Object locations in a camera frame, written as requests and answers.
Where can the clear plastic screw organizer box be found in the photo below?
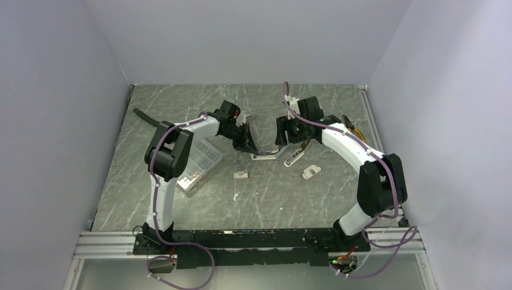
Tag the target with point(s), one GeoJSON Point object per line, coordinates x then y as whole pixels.
{"type": "Point", "coordinates": [202, 159]}

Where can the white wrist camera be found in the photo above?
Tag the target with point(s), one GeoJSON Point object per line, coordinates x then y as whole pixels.
{"type": "Point", "coordinates": [244, 116]}
{"type": "Point", "coordinates": [293, 104]}

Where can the white staple box tray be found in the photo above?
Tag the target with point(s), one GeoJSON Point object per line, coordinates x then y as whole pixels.
{"type": "Point", "coordinates": [310, 171]}

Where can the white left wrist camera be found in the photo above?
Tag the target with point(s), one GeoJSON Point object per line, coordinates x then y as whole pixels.
{"type": "Point", "coordinates": [244, 116]}

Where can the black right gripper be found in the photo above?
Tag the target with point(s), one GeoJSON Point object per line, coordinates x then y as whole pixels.
{"type": "Point", "coordinates": [283, 124]}

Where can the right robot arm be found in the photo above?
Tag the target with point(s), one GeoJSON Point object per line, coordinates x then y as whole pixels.
{"type": "Point", "coordinates": [381, 185]}

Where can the aluminium frame profile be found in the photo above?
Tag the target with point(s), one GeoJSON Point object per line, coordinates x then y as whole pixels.
{"type": "Point", "coordinates": [120, 244]}

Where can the yellow handled pliers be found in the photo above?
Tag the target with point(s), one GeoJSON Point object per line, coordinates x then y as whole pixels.
{"type": "Point", "coordinates": [352, 128]}

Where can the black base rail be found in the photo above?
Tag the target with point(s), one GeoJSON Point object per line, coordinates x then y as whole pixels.
{"type": "Point", "coordinates": [198, 248]}

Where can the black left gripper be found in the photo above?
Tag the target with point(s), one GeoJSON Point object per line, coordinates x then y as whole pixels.
{"type": "Point", "coordinates": [246, 143]}

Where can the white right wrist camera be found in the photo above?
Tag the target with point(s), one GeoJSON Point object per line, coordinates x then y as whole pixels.
{"type": "Point", "coordinates": [293, 104]}

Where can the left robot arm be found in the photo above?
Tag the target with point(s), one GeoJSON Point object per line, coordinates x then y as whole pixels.
{"type": "Point", "coordinates": [167, 157]}

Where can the white staple box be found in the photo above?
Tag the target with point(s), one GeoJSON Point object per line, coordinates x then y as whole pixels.
{"type": "Point", "coordinates": [241, 175]}

